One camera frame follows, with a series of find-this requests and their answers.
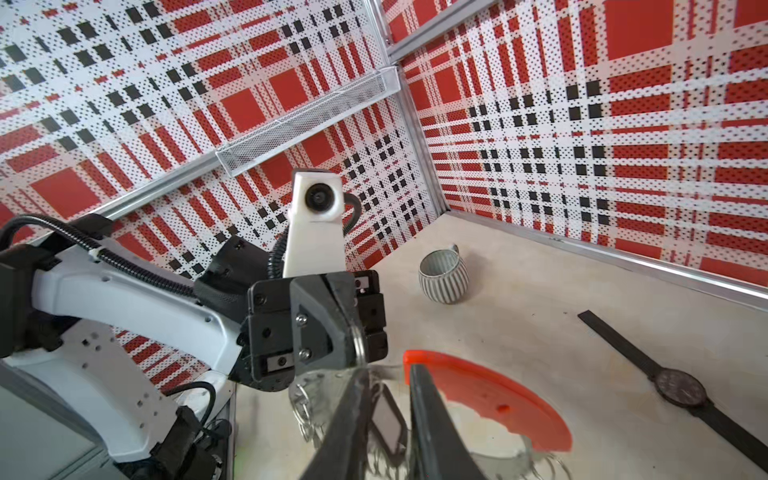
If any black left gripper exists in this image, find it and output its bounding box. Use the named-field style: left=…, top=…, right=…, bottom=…
left=230, top=270, right=389, bottom=392

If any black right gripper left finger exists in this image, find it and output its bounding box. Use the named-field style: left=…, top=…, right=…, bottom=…
left=301, top=369, right=372, bottom=479

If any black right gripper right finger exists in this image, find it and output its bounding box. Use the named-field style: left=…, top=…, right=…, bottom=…
left=409, top=364, right=485, bottom=479

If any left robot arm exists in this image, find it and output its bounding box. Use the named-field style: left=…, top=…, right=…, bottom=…
left=1, top=184, right=387, bottom=479

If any grey ribbed round object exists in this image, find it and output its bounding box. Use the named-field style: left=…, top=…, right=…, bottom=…
left=418, top=244, right=470, bottom=305

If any black wrist watch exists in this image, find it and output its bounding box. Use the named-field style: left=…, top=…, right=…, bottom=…
left=578, top=310, right=767, bottom=472

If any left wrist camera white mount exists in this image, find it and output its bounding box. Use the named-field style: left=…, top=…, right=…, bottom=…
left=283, top=170, right=346, bottom=277

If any white wire mesh basket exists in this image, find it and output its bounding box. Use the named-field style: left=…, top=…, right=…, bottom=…
left=215, top=66, right=401, bottom=177

